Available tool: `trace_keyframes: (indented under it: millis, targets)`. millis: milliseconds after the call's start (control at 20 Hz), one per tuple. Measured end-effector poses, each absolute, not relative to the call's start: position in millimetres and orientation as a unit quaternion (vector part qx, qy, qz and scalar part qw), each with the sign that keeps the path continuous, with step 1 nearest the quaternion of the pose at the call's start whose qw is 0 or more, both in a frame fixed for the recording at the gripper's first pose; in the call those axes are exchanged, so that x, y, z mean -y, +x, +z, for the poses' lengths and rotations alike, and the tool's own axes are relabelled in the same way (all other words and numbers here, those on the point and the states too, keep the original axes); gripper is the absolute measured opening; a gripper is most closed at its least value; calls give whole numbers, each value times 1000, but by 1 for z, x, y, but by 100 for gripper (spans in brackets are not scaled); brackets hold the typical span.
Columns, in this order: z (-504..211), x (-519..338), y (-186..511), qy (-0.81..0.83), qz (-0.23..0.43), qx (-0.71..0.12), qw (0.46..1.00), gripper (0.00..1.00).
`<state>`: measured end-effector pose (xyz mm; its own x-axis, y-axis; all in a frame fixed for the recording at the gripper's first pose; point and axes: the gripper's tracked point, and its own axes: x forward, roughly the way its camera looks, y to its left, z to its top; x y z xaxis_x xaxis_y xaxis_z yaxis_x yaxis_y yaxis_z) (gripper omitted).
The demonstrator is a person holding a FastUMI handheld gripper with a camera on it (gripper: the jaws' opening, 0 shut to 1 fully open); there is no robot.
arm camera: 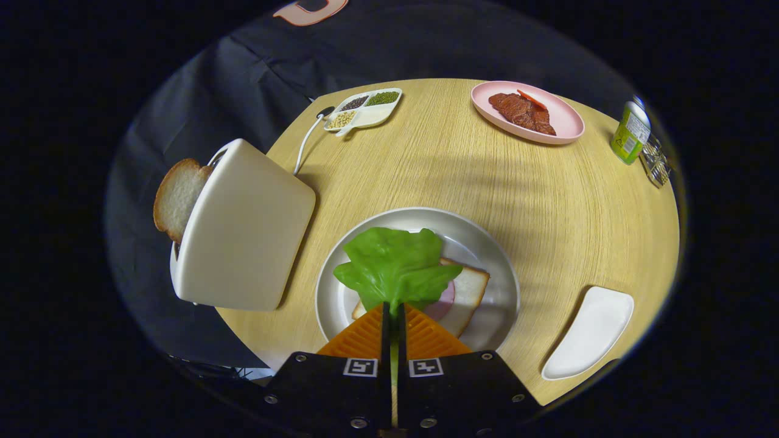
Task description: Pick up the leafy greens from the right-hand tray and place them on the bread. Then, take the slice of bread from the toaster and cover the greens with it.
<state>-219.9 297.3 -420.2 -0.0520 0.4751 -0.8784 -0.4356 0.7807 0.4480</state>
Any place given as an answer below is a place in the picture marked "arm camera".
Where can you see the white curved dish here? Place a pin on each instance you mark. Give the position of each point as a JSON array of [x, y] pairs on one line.
[[590, 334]]

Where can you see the pink plate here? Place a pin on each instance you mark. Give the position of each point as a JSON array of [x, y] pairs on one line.
[[566, 121]]

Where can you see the thick toasted bread slice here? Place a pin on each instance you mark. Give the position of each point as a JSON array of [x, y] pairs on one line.
[[176, 194]]

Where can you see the clear glass container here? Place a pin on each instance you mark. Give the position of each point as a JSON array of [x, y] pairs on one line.
[[657, 161]]

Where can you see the white divided bean dish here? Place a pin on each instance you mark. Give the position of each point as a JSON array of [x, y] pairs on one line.
[[371, 115]]

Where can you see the green label bottle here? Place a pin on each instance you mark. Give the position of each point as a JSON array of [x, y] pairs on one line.
[[630, 134]]

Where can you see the cream toaster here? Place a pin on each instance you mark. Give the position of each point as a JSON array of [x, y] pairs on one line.
[[243, 231]]

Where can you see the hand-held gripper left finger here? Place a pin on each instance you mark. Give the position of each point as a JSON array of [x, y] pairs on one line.
[[328, 389]]

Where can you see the brown meat slice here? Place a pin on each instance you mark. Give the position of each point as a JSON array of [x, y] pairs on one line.
[[520, 112]]

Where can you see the pink ham slice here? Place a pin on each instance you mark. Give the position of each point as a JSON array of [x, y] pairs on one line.
[[447, 301]]

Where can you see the bread slice under lettuce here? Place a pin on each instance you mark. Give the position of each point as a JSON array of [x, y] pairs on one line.
[[471, 289]]

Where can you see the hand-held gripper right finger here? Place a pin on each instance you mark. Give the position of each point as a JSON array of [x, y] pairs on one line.
[[462, 389]]

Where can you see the green lettuce leaf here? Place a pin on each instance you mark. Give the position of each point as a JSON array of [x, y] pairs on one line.
[[395, 261]]

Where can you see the round white plate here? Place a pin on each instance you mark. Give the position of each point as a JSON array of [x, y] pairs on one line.
[[481, 243]]

